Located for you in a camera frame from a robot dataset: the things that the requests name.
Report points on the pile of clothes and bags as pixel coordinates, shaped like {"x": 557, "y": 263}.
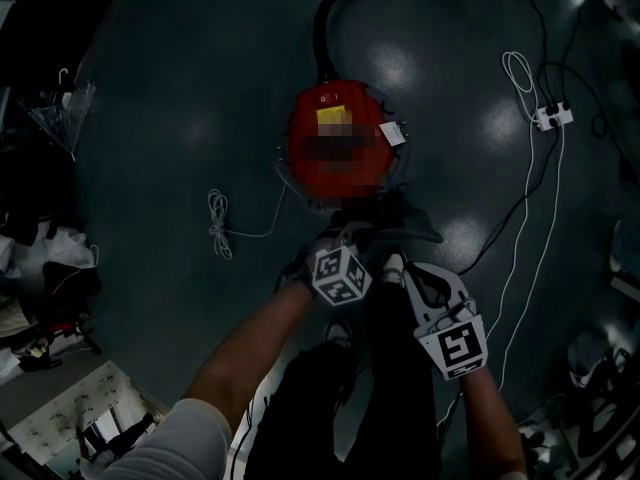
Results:
{"x": 45, "y": 278}

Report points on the red vacuum cleaner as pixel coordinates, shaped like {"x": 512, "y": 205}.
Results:
{"x": 340, "y": 143}

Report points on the person's left shoe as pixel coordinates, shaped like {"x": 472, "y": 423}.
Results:
{"x": 340, "y": 334}

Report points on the person's right shoe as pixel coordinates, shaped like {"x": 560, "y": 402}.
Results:
{"x": 392, "y": 268}

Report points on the white power strip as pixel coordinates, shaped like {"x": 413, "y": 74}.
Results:
{"x": 552, "y": 116}

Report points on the person's right forearm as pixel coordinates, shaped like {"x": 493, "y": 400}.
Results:
{"x": 487, "y": 418}

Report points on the person's black trousers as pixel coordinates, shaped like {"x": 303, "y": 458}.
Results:
{"x": 360, "y": 408}

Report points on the white drawer cabinet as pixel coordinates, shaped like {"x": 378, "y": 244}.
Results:
{"x": 65, "y": 418}

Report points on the person's shoe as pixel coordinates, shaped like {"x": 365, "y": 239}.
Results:
{"x": 392, "y": 268}
{"x": 340, "y": 334}

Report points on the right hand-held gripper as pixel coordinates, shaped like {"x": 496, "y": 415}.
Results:
{"x": 457, "y": 345}

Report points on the person's white shirt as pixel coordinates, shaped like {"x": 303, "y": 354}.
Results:
{"x": 175, "y": 443}

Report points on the transparent umbrella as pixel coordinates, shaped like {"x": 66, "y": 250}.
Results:
{"x": 65, "y": 118}

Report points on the person's left forearm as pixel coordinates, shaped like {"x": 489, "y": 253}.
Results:
{"x": 250, "y": 348}

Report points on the white tag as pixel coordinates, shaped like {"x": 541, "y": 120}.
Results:
{"x": 392, "y": 133}

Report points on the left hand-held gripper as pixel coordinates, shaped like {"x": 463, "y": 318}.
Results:
{"x": 340, "y": 275}

